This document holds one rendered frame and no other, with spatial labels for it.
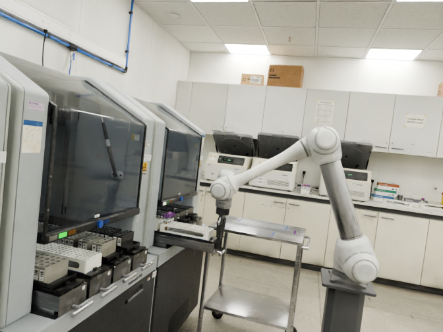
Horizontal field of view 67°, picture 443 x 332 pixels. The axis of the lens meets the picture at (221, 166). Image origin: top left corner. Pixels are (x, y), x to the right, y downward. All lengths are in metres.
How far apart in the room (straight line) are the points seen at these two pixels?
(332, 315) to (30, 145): 1.61
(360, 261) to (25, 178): 1.35
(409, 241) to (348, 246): 2.66
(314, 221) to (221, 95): 2.02
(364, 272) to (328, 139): 0.61
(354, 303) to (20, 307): 1.49
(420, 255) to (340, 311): 2.51
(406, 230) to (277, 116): 1.99
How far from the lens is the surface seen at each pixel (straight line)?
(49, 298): 1.28
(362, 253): 1.70
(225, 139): 4.47
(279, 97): 4.48
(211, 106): 4.64
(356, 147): 4.36
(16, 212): 1.14
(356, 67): 4.91
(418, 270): 4.44
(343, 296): 1.96
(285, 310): 2.54
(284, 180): 4.13
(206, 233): 1.89
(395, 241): 4.30
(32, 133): 1.14
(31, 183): 1.16
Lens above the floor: 1.33
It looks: 3 degrees down
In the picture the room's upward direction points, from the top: 6 degrees clockwise
